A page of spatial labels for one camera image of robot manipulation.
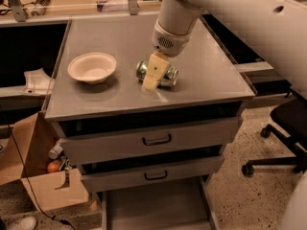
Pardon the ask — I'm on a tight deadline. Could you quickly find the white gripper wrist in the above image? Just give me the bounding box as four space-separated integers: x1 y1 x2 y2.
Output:
142 21 191 92

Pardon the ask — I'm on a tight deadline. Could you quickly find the crushed green soda can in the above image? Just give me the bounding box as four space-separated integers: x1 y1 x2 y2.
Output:
136 60 178 88

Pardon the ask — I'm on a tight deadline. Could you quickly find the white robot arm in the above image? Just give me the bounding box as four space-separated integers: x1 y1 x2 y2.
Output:
153 0 307 129

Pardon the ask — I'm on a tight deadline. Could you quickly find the grey metal drawer cabinet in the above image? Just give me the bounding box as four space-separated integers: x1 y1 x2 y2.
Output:
41 11 256 230

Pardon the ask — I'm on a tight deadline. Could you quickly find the grey top drawer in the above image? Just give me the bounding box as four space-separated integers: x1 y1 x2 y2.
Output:
59 117 243 165

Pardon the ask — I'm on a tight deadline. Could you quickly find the grey drawer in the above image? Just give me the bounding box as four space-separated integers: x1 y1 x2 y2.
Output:
81 155 224 193
59 117 243 165
102 176 221 230

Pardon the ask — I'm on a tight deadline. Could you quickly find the grey middle drawer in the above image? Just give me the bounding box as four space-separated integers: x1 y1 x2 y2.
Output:
81 155 224 193

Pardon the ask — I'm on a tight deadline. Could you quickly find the grey bottom drawer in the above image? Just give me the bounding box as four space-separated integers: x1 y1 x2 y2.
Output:
102 176 221 230

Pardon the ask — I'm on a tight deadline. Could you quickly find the beige paper bowl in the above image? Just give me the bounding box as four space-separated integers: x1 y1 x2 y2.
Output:
67 53 117 84

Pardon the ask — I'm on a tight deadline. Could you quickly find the white curved plastic part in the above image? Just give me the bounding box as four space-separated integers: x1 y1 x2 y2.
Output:
22 68 55 96

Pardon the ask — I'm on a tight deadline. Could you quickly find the small bottle in box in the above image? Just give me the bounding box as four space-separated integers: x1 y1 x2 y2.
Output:
48 144 63 160

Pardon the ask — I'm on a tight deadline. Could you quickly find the black white handheld tool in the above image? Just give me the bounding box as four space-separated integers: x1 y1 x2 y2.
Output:
31 0 51 16

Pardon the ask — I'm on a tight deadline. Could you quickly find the black office chair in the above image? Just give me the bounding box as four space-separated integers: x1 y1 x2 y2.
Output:
242 87 307 177

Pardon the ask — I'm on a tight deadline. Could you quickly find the orange fruit in box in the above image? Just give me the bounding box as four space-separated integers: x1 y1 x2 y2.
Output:
47 160 60 173

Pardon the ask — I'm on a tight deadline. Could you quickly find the brown cardboard box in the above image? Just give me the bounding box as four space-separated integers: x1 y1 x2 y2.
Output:
0 112 89 211

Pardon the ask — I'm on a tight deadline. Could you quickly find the white shoe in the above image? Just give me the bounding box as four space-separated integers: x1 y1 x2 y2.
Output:
7 217 37 230

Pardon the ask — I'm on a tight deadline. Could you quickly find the grey metal post left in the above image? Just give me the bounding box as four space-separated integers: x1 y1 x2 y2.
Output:
8 0 28 22

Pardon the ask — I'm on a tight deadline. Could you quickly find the black power cable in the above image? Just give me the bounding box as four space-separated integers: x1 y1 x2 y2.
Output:
0 105 77 230

